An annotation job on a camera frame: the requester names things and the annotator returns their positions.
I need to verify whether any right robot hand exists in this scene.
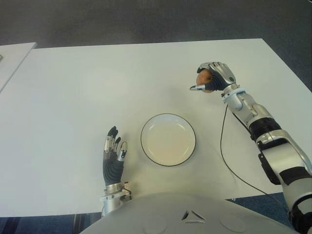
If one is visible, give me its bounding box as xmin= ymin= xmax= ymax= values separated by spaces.
xmin=189 ymin=62 xmax=236 ymax=93

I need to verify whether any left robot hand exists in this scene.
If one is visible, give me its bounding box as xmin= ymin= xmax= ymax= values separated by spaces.
xmin=102 ymin=126 xmax=129 ymax=187

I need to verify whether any red yellow apple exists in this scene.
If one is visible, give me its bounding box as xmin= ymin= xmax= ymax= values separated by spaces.
xmin=196 ymin=69 xmax=214 ymax=94

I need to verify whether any white plate with black rim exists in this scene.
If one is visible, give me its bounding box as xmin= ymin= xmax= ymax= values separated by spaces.
xmin=140 ymin=113 xmax=197 ymax=168

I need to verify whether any grey robot torso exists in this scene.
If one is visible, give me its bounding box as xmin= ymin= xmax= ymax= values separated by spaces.
xmin=79 ymin=192 xmax=299 ymax=234

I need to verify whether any thin black cable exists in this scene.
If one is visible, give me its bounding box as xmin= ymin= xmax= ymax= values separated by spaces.
xmin=220 ymin=104 xmax=291 ymax=213

